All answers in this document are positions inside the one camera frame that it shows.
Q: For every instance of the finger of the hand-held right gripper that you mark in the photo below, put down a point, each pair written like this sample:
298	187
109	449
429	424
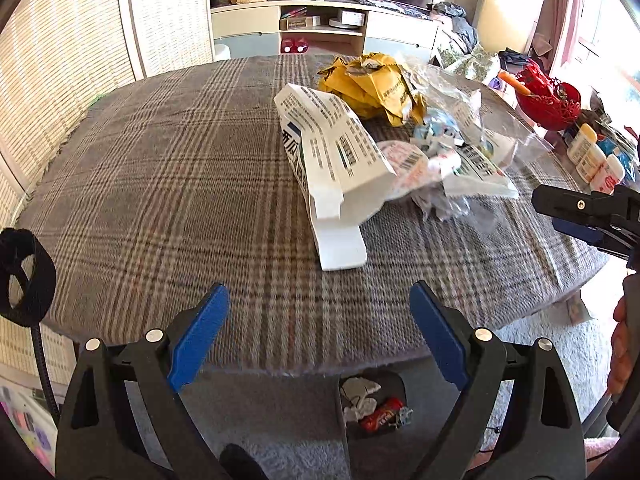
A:
565	202
577	232

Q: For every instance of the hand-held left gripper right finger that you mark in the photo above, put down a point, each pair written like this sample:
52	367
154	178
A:
440	335

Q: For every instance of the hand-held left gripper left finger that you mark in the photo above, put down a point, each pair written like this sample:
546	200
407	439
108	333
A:
200	335

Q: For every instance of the white printed paper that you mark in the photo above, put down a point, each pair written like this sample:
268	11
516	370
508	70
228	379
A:
480	172

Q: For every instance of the clear film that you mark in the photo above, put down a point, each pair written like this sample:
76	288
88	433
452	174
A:
450	205

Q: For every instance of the dark grey bin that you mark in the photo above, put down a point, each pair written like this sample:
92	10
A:
375	447

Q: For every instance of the blue and white wrapper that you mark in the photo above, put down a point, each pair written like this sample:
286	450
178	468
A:
435	127

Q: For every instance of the clear plastic bag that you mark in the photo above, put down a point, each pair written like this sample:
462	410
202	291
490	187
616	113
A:
450	87

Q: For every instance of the pink and white wrapper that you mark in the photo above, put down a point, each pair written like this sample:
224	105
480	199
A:
405	162

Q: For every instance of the yellow paper bag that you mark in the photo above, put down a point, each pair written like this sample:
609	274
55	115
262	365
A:
370	90

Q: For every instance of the white printed carton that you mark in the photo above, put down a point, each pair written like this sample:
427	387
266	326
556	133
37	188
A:
325	130

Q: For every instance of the person's right hand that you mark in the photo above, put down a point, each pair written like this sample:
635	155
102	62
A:
621	345

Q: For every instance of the cream plastic bottle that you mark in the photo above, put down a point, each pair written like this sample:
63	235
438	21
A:
582	142
592	170

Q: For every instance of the white bottle with red label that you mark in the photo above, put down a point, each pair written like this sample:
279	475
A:
607	177

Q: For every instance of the blue packet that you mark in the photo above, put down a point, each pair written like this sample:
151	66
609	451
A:
612	147

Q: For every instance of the red snack wrapper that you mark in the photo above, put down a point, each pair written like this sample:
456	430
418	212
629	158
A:
380	414

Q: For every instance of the white fluffy rug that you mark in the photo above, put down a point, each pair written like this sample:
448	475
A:
540	332

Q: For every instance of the white paper scraps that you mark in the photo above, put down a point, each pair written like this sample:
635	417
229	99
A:
357	395

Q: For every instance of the orange carrot-shaped thing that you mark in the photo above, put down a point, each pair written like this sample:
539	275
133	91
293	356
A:
512	81

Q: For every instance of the grey plaid blanket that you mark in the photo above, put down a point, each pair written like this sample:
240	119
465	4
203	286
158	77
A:
175	185

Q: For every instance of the floral cushion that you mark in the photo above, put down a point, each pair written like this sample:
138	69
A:
472	62

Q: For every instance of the pink curtain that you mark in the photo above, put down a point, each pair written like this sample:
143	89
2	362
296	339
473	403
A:
575	10

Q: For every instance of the cream tall cabinet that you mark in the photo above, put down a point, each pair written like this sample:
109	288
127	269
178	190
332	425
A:
505	10

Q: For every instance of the dark clothes pile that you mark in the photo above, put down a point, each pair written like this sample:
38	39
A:
457	25

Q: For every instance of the woven panel door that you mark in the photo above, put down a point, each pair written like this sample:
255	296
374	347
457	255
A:
55	60

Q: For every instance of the cream television cabinet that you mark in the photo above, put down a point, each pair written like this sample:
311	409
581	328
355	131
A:
250	22

